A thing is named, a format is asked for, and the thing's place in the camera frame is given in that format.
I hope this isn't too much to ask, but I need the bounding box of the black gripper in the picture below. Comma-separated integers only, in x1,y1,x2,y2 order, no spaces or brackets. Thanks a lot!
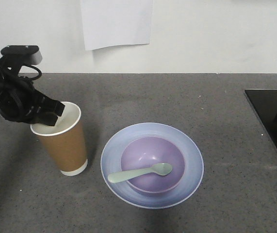
0,58,65,126

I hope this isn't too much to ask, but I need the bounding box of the brown paper cup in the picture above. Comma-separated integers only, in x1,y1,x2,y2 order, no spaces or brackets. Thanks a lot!
30,101,88,176

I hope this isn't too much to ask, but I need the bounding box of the purple plastic bowl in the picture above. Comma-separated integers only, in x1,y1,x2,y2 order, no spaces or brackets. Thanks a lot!
120,136,186,194

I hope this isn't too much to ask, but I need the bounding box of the pale green plastic spoon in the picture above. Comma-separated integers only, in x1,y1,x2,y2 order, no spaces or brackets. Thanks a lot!
107,163,173,183

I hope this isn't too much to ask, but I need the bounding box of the light blue plate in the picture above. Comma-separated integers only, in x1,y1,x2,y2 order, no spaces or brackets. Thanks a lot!
100,122,204,209

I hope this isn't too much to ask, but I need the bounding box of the white paper sheet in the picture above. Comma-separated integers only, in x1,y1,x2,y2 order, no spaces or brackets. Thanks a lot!
80,0,153,50

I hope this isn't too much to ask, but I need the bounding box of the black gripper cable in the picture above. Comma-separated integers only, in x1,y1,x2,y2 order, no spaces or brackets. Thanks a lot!
4,63,43,82

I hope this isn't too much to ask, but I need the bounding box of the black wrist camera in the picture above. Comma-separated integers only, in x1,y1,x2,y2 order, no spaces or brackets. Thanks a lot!
0,45,42,65

